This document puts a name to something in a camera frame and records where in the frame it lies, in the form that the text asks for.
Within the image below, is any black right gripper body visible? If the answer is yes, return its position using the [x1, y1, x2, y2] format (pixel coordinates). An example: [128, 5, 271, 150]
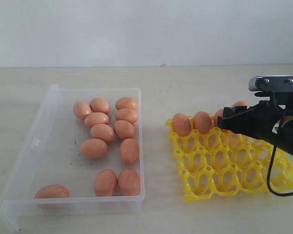
[239, 100, 285, 144]

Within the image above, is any brown egg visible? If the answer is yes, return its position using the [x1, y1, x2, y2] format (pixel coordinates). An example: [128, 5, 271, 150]
[120, 138, 140, 163]
[232, 100, 250, 108]
[115, 108, 139, 124]
[213, 109, 223, 127]
[84, 112, 109, 128]
[35, 184, 70, 210]
[172, 113, 191, 137]
[90, 123, 115, 142]
[94, 169, 117, 196]
[115, 97, 138, 110]
[118, 168, 141, 196]
[113, 120, 135, 140]
[73, 101, 92, 120]
[80, 138, 107, 158]
[193, 111, 212, 134]
[90, 97, 110, 114]

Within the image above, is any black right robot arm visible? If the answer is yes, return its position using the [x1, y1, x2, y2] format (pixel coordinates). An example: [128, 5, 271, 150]
[217, 100, 293, 156]

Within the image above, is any yellow plastic egg tray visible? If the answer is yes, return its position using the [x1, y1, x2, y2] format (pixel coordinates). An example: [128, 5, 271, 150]
[166, 113, 293, 202]

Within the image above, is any clear plastic storage box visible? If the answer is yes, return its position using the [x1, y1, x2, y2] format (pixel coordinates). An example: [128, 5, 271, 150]
[0, 84, 145, 233]

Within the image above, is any black camera cable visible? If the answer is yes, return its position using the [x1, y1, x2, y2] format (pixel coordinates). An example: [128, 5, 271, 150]
[267, 124, 293, 196]

